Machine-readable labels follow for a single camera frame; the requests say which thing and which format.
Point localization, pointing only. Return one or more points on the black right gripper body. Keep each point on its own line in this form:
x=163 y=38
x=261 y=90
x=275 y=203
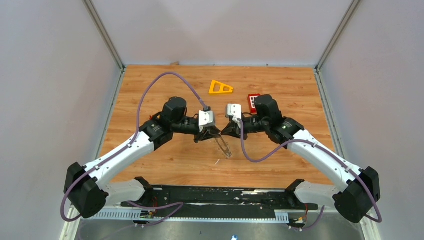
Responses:
x=253 y=124

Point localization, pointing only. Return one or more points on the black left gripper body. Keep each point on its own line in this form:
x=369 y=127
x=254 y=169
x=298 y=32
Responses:
x=187 y=125

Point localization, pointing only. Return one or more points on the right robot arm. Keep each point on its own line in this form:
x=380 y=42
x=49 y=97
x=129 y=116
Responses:
x=354 y=191

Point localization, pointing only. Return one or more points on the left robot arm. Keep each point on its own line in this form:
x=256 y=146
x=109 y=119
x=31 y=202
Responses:
x=88 y=187

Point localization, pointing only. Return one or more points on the red toy window block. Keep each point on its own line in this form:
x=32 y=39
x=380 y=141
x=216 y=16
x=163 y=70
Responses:
x=251 y=102

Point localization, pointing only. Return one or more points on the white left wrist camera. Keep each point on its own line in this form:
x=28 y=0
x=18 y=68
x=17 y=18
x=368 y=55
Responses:
x=206 y=119

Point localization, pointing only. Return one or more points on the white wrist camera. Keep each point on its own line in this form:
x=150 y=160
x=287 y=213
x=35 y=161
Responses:
x=206 y=119
x=233 y=112

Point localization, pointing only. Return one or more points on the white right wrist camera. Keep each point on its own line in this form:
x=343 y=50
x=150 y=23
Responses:
x=233 y=112

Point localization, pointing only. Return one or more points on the yellow triangular toy frame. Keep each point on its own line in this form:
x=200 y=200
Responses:
x=219 y=88

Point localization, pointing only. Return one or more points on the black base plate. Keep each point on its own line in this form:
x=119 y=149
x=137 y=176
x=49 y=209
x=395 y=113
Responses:
x=220 y=202

